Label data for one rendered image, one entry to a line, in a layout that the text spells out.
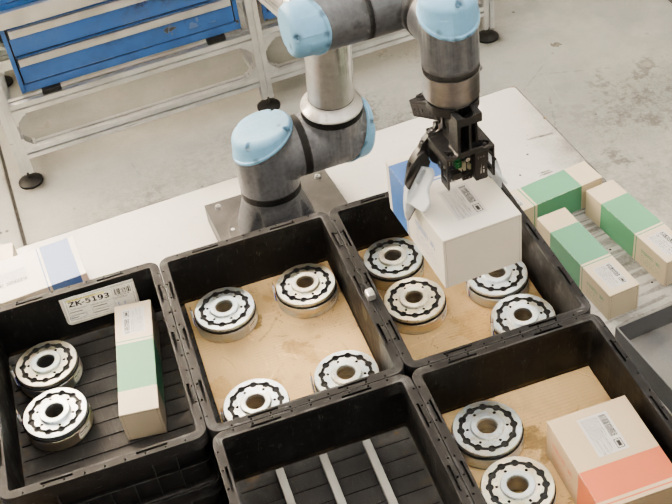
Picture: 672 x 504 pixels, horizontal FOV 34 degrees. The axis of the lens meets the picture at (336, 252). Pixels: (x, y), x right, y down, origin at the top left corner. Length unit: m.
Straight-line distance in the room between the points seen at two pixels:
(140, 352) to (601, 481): 0.74
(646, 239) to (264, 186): 0.70
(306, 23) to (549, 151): 1.05
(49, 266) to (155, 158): 1.59
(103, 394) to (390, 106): 2.13
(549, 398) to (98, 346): 0.75
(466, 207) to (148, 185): 2.15
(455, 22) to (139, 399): 0.75
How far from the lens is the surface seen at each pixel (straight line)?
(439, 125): 1.51
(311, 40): 1.43
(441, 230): 1.53
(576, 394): 1.72
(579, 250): 2.05
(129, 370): 1.77
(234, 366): 1.81
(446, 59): 1.40
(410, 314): 1.80
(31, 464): 1.79
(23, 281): 2.15
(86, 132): 3.68
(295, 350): 1.81
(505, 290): 1.83
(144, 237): 2.30
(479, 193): 1.59
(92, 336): 1.94
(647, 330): 1.99
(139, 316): 1.85
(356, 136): 2.06
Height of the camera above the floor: 2.15
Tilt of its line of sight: 42 degrees down
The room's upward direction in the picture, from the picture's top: 9 degrees counter-clockwise
